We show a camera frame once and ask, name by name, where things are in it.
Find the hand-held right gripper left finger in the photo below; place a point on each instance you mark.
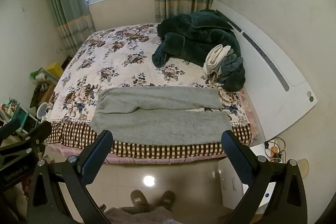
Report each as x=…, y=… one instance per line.
x=97, y=158

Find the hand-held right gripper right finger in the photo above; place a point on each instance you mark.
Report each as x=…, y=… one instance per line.
x=236, y=158

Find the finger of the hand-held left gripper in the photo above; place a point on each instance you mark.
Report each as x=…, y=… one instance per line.
x=10, y=127
x=40, y=132

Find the grey fleece pants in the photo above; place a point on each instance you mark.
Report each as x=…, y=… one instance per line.
x=157, y=127

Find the teal stool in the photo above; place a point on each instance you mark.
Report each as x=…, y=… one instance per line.
x=25, y=119

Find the small white fan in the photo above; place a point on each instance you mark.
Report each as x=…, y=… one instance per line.
x=42, y=111

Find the white nightstand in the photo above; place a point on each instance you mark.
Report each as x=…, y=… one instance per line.
x=231, y=187

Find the brown slipper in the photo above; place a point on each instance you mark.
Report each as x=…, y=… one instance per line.
x=168, y=197
x=139, y=197

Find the white headboard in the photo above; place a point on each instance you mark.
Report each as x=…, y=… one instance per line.
x=275, y=108

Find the yellow box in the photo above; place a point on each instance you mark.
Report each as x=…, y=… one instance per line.
x=54, y=68

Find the beige round object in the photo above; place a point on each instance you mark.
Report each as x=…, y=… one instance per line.
x=304, y=166

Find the person's trouser legs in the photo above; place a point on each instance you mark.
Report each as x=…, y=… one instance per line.
x=136, y=216

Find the dark grey fleece garment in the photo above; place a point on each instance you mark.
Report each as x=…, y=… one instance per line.
x=233, y=77

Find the cream garment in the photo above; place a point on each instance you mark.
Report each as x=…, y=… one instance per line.
x=215, y=58

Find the floral bed sheet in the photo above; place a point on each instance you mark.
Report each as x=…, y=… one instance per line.
x=110, y=56

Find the dark green fleece blanket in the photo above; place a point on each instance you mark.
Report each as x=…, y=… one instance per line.
x=191, y=40

